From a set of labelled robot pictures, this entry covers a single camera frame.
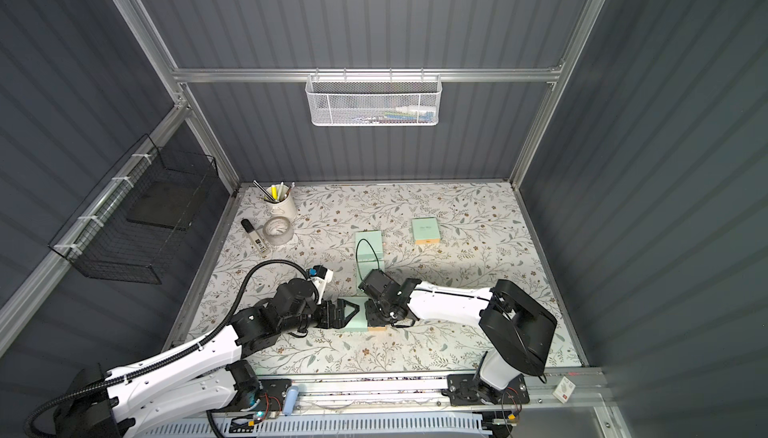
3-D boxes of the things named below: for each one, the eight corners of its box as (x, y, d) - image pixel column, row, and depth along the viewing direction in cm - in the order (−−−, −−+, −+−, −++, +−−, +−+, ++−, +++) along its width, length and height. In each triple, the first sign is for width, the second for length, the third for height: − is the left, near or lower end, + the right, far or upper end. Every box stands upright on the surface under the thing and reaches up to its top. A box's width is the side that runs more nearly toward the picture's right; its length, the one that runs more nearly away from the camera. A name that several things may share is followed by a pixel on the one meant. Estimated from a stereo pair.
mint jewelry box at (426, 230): (413, 244, 105) (414, 239, 103) (412, 222, 111) (412, 217, 109) (439, 244, 105) (441, 239, 103) (437, 222, 111) (438, 217, 109)
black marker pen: (263, 257, 102) (257, 248, 98) (244, 230, 109) (239, 221, 105) (271, 252, 103) (266, 243, 99) (252, 225, 110) (247, 217, 106)
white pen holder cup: (270, 224, 110) (259, 204, 101) (276, 204, 116) (267, 184, 108) (293, 224, 110) (285, 204, 101) (299, 204, 116) (291, 184, 108)
